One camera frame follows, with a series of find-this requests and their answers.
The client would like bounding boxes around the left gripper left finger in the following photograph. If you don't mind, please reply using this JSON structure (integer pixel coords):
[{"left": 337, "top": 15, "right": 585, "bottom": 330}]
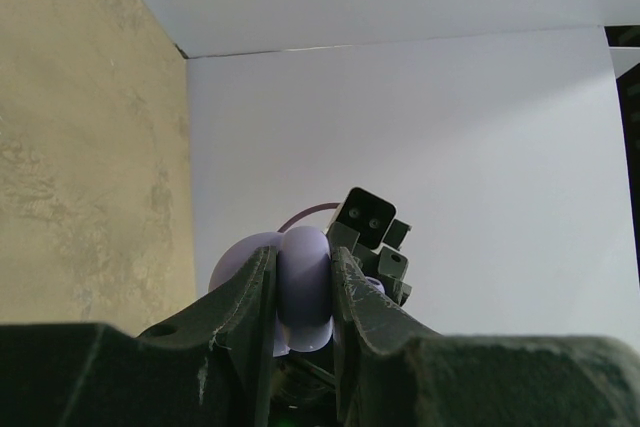
[{"left": 1, "top": 247, "right": 277, "bottom": 426}]

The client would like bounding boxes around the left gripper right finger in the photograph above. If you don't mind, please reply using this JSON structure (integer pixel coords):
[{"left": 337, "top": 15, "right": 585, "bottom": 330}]
[{"left": 332, "top": 248, "right": 639, "bottom": 426}]

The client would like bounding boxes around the purple earbud one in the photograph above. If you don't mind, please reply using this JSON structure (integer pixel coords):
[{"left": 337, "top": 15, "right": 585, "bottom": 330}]
[{"left": 366, "top": 276, "right": 386, "bottom": 298}]

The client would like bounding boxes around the purple earbud charging case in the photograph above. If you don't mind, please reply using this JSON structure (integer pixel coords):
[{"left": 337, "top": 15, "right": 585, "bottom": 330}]
[{"left": 208, "top": 226, "right": 333, "bottom": 357}]

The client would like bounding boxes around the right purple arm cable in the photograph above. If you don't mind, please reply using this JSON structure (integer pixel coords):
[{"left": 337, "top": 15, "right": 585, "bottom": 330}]
[{"left": 277, "top": 201, "right": 341, "bottom": 236}]

